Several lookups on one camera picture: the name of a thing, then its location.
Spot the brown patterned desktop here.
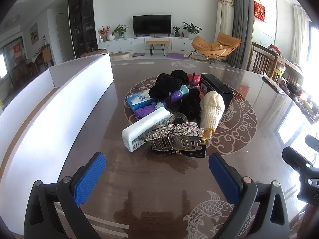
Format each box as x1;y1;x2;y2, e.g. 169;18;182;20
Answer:
0;59;312;239

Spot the purple floor mat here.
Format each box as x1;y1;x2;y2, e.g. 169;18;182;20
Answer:
166;53;188;60

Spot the white partition board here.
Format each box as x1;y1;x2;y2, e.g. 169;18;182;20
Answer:
0;53;114;233

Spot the wooden chair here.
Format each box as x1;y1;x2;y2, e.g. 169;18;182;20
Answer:
252;42;280;76

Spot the cream knitted glove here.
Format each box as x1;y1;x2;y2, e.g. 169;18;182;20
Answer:
199;91;225;141

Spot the black scrunchie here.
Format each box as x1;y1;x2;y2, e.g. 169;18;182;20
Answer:
149;73;180;98
170;69;190;86
174;90;202;123

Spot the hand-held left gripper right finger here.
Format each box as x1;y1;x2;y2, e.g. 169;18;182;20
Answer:
208;152;291;239

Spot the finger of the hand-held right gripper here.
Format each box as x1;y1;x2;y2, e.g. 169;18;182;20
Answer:
282;146;313;170
305;134;319;153

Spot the person's right forearm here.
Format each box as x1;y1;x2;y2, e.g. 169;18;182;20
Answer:
300;203;319;239

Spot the clear tape roll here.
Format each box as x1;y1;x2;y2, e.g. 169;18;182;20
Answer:
169;113;188;125

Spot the brown cardboard box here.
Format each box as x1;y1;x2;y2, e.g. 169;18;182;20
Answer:
80;48;109;58

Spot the white rectangular packet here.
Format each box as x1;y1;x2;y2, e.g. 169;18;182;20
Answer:
122;107;171;152

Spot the beige floor cushion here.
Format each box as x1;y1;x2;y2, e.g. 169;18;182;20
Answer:
110;51;131;60

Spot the black cardboard box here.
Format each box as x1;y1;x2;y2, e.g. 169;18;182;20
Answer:
200;73;235;107

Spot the red flower plant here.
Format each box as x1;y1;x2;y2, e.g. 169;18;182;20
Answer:
98;25;111;42

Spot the rhinestone bow hair claw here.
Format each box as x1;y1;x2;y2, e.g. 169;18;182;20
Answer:
143;121;207;155

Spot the dark display cabinet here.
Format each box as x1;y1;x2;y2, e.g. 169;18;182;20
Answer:
68;0;98;59

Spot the orange lounge chair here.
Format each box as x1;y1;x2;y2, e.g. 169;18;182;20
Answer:
191;32;242;64

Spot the framed wall painting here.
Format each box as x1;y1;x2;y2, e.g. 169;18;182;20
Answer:
29;23;39;45

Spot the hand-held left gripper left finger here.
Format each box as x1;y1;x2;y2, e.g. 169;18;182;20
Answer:
24;152;107;239

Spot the blue white cardboard box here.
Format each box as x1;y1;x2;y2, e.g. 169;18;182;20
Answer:
126;89;158;113

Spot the red wall hanging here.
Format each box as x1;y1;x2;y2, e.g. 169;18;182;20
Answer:
254;1;266;22

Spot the grey curtain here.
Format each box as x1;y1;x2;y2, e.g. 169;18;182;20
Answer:
228;0;255;68

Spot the large leafy potted plant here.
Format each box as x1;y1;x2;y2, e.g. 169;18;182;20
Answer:
182;22;202;39

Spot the red packet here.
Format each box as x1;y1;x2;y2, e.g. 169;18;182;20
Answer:
188;73;202;89

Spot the small wooden cabinet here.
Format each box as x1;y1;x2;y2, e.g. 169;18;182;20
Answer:
40;44;55;69

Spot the covered standing air conditioner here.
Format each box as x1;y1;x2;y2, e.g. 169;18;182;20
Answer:
216;0;235;43

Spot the wooden bench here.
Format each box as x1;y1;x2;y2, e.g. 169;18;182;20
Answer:
146;40;171;56

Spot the black television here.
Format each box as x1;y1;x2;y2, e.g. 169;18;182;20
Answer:
133;15;172;36

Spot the white television cabinet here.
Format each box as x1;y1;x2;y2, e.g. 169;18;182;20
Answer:
98;37;200;53

